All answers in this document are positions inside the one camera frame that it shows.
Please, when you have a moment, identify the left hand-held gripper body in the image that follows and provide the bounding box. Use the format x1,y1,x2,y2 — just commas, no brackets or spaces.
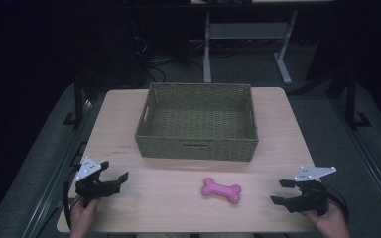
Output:
74,156,121,208

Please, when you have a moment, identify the person's right hand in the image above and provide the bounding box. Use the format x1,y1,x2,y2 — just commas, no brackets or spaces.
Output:
302,201,351,238

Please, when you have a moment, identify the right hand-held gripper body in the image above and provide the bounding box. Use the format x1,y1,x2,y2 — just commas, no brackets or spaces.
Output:
286,166,337,217

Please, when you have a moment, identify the person's left hand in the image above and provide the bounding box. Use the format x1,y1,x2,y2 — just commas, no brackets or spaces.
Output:
69,198,102,238

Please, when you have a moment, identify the tangle of floor cables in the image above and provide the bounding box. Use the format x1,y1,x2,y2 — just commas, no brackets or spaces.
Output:
130,19,206,83

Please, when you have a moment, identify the white metal desk frame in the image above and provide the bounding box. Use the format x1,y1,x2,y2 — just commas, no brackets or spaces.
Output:
202,9,300,85

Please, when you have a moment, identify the pink bone toy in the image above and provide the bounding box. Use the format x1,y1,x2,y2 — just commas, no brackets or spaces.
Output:
200,177,242,205

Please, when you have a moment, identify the green woven basket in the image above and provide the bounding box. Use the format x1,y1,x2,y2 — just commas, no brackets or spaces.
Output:
134,82,260,163

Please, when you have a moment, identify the metal floor rail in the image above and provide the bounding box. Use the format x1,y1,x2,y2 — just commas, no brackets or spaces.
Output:
330,98,381,229
21,98,95,238

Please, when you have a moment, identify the black metal stand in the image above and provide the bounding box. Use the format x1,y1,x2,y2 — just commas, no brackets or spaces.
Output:
326,70,372,131
63,72,95,129

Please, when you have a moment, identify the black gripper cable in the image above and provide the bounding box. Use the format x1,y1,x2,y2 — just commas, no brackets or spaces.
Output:
63,170,81,230
325,185,350,223

